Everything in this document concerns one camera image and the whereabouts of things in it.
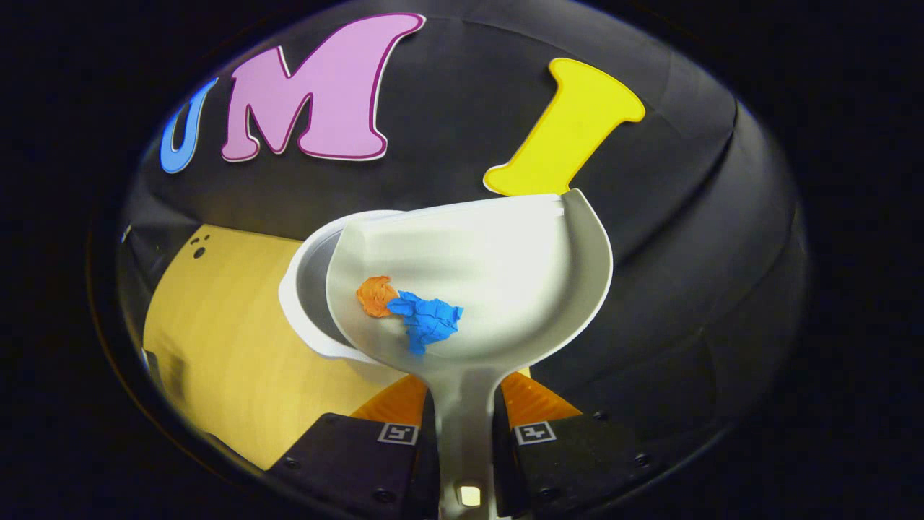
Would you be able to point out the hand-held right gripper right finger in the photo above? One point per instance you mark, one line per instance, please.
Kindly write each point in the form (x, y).
(577, 455)

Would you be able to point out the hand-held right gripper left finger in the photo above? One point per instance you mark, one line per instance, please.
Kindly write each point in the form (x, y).
(346, 455)

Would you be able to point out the blue paper trash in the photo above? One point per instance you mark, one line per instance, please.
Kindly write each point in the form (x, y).
(429, 321)

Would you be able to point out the orange paper trash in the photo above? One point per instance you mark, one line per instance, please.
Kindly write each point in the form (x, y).
(375, 296)

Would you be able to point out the white ribbed garbage bin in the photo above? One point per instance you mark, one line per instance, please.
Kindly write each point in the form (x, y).
(307, 289)

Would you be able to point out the grey plastic dustpan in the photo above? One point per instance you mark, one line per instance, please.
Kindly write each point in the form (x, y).
(505, 274)

